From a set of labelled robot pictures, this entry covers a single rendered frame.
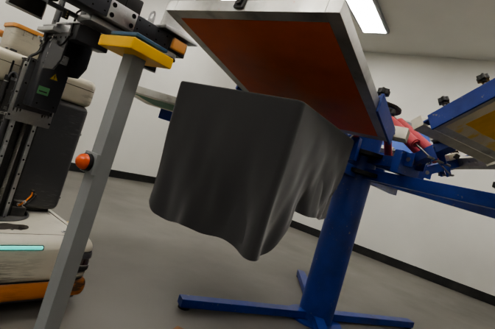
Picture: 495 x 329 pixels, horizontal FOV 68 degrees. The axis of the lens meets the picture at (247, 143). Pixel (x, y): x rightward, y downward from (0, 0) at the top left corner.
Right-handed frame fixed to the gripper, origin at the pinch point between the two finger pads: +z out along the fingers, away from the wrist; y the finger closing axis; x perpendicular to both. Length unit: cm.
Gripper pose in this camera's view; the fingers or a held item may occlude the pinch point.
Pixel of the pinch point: (244, 7)
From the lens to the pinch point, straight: 108.2
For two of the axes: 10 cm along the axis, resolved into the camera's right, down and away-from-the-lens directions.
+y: -4.6, -3.8, -8.1
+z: -3.9, 9.0, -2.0
